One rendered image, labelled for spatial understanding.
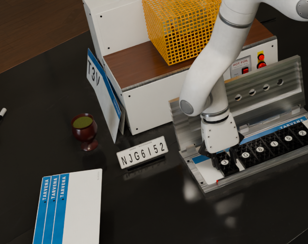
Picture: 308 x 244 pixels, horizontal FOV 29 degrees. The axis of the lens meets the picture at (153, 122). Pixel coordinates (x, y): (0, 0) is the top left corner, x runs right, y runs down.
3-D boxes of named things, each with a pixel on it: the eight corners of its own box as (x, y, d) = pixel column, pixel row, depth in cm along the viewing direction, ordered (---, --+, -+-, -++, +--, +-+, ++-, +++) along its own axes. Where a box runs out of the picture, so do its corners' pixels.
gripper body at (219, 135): (203, 124, 171) (211, 157, 176) (236, 112, 172) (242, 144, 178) (194, 114, 177) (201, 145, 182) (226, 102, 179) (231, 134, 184)
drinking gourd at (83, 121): (84, 158, 200) (76, 132, 193) (72, 144, 206) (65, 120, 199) (106, 145, 203) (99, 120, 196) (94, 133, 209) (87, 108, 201)
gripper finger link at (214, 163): (206, 155, 178) (210, 174, 181) (216, 151, 178) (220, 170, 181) (202, 150, 180) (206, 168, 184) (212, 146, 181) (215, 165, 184)
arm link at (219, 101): (215, 117, 168) (234, 101, 173) (207, 74, 162) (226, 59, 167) (191, 112, 173) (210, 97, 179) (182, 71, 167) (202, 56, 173)
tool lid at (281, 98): (169, 103, 181) (167, 100, 182) (182, 155, 190) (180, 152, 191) (300, 56, 188) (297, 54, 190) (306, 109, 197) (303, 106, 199)
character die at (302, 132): (303, 147, 185) (303, 144, 184) (287, 129, 192) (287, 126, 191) (317, 142, 186) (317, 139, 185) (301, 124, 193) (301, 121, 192)
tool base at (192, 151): (205, 198, 178) (204, 190, 176) (179, 155, 194) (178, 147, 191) (336, 147, 186) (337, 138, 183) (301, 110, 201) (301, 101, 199)
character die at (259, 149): (260, 164, 182) (260, 161, 181) (245, 145, 189) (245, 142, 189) (275, 159, 183) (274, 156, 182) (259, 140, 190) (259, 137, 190)
